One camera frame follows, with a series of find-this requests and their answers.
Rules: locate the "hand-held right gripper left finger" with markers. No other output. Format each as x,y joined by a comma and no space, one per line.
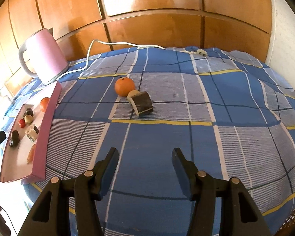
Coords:
105,184

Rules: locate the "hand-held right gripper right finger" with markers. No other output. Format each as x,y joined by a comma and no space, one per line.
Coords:
184,184

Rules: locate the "large dark avocado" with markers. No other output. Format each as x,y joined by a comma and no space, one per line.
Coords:
14,137

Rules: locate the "red cherry tomato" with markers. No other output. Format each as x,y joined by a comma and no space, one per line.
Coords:
21,123

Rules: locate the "beige cut fruit piece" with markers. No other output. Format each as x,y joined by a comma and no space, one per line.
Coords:
32,132

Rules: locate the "small yellow round fruit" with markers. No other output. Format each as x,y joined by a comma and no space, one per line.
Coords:
28,119

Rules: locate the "small orange kumquat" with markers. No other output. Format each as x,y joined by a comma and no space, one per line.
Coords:
33,148
30,157

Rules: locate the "small dark avocado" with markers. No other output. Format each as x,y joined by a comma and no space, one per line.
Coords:
28,111

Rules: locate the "pink shallow tray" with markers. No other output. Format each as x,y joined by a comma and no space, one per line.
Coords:
43,147

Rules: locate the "orange mandarin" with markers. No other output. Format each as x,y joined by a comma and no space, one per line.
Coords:
44,103
124,87

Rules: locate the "dark brown fruit slice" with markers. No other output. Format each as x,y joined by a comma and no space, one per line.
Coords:
142,103

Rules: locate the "blue plaid cloth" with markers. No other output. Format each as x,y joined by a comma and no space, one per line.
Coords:
187,140

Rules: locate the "pink electric kettle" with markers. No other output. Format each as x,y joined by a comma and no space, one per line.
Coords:
45,54

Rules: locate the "wooden wardrobe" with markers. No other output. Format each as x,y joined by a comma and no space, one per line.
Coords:
150,5

